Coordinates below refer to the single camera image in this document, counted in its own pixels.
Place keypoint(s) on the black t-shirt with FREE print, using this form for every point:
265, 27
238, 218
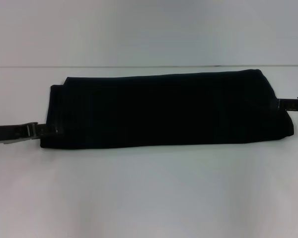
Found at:
164, 111

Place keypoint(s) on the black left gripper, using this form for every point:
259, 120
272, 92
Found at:
10, 132

